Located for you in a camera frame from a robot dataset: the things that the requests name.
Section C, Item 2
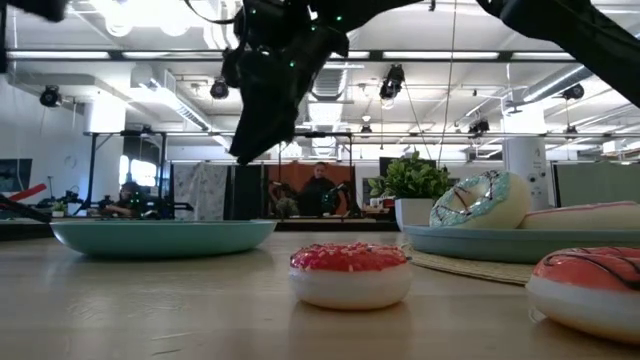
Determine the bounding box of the framed wall picture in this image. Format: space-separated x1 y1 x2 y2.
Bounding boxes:
0 158 34 194

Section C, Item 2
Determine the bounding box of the black overhead frame bar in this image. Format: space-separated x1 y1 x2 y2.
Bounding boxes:
4 48 591 63

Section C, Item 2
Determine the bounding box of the small potted green plant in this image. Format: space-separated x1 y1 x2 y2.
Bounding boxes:
274 197 301 219

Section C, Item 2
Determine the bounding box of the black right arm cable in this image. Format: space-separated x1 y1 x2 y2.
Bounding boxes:
183 0 236 25

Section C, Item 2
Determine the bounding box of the teal round plate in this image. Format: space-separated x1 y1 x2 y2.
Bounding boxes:
49 219 277 260

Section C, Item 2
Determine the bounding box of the black metal rig frame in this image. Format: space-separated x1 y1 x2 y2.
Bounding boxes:
85 129 170 217
276 131 355 217

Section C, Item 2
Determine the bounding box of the green plant in white pot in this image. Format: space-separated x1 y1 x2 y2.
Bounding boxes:
368 149 454 231

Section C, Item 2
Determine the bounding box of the black curtain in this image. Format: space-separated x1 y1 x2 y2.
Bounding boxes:
228 163 268 221

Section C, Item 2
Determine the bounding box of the woven straw placemat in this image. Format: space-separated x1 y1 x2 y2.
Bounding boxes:
408 249 537 287

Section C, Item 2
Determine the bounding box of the pale blue round plate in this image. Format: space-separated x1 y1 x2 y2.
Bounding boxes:
402 224 640 265

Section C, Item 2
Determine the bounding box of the white round column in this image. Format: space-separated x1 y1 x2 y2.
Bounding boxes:
502 137 550 211

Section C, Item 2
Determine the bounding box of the small red sprinkled donut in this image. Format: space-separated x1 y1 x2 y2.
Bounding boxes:
288 242 414 311

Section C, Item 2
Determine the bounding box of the large blue iced donut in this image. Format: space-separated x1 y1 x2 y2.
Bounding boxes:
428 169 532 231

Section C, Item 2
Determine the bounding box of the silver ventilation duct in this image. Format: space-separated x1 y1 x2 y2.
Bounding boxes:
309 64 351 101

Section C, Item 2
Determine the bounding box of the orange partition panel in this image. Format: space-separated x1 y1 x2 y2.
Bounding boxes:
267 163 354 216

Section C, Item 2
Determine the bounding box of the thin hanging cable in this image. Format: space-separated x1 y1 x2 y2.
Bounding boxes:
437 0 459 166

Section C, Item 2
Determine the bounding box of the red bar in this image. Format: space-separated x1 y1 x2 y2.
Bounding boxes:
8 183 49 202

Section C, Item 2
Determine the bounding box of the small pink chocolate-drizzled donut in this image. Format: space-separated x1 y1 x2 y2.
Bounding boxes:
525 247 640 347

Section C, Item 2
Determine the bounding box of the patterned grey curtain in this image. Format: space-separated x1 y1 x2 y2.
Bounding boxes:
172 163 230 221

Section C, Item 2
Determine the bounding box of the person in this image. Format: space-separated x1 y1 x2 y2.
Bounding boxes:
102 180 151 220
297 161 346 217

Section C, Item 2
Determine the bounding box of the green partition wall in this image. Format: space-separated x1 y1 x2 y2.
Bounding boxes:
552 162 640 206

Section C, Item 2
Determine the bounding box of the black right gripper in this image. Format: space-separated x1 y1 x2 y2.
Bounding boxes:
222 9 350 165

